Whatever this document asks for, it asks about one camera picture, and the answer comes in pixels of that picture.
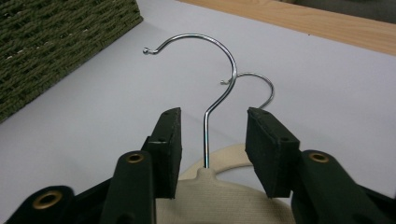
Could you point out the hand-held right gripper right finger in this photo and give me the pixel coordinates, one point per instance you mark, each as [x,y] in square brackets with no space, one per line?
[271,155]

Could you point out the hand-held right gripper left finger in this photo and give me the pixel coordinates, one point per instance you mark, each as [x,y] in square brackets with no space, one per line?
[166,161]

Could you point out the beige velvet clothes hanger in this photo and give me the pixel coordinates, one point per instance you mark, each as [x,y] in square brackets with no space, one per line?
[232,155]
[214,199]

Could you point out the green woven storage basket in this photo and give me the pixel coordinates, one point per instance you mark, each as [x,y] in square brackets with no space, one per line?
[46,46]

